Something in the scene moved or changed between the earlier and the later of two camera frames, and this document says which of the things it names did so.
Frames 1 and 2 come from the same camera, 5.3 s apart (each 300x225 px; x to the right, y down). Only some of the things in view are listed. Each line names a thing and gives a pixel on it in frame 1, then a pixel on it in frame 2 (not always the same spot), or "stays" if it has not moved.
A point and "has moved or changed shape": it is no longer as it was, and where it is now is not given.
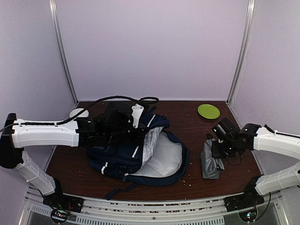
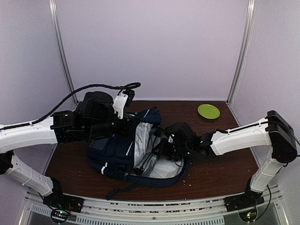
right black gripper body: (227, 150) → (174, 152)
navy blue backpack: (157, 157) has moved or changed shape
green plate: (208, 111) stays
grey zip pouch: (211, 166) → (146, 155)
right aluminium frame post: (251, 13) stays
